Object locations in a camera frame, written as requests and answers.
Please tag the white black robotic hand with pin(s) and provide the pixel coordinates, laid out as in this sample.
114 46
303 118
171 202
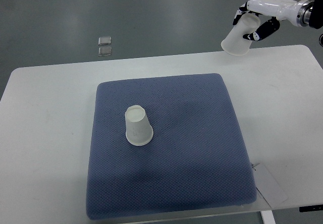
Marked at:
297 13

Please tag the white paper cup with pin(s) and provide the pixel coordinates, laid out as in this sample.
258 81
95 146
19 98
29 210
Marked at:
139 131
234 43

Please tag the white paper tag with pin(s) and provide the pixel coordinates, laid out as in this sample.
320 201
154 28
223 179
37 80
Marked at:
267 186

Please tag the blue mesh cushion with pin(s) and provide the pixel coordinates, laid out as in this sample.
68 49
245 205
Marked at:
196 159

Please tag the black table control panel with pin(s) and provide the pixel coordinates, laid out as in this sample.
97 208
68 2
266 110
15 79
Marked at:
311 208

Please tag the upper metal floor plate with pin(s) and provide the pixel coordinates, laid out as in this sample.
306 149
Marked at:
105 40

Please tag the white paper cup on cushion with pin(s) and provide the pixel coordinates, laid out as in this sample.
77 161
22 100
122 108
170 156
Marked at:
139 131

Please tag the white table leg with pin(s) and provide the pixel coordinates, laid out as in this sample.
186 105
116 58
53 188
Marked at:
267 217

